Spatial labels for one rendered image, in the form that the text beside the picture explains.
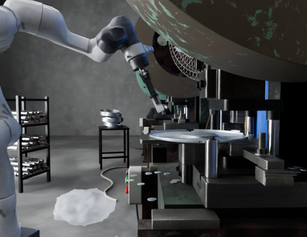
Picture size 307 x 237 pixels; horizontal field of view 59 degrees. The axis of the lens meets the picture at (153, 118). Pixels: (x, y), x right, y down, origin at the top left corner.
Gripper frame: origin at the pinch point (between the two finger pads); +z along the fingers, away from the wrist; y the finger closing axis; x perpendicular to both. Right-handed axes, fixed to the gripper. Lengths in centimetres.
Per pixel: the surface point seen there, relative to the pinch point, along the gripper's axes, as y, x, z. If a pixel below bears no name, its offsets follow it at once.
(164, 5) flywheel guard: 77, 5, -12
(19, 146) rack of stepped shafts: -148, -137, -17
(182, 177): 37.3, -2.6, 21.7
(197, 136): 38.5, 6.0, 12.5
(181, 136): 36.0, 2.0, 10.8
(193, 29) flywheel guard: 76, 8, -8
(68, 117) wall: -622, -228, -60
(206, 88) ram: 37.1, 13.8, 1.1
